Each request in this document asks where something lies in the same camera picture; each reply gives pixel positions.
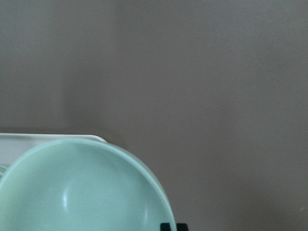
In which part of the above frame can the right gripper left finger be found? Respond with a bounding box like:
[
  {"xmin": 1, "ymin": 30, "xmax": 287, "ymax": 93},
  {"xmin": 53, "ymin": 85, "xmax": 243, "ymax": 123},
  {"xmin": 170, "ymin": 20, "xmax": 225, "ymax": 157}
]
[{"xmin": 160, "ymin": 223, "xmax": 171, "ymax": 231}]

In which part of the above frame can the green bowl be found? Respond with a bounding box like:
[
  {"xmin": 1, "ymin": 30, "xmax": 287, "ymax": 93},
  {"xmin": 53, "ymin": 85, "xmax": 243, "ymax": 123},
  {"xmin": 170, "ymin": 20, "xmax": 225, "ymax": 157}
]
[{"xmin": 0, "ymin": 139, "xmax": 176, "ymax": 231}]

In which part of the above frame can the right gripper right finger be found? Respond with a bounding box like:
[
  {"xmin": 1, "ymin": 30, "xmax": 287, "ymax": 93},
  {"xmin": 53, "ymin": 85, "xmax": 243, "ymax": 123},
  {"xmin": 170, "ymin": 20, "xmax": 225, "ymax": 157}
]
[{"xmin": 176, "ymin": 223, "xmax": 188, "ymax": 231}]

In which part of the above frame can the cream serving tray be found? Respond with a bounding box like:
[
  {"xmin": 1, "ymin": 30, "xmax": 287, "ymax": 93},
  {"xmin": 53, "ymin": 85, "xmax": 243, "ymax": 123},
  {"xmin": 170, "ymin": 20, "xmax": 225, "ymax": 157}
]
[{"xmin": 0, "ymin": 133, "xmax": 106, "ymax": 166}]

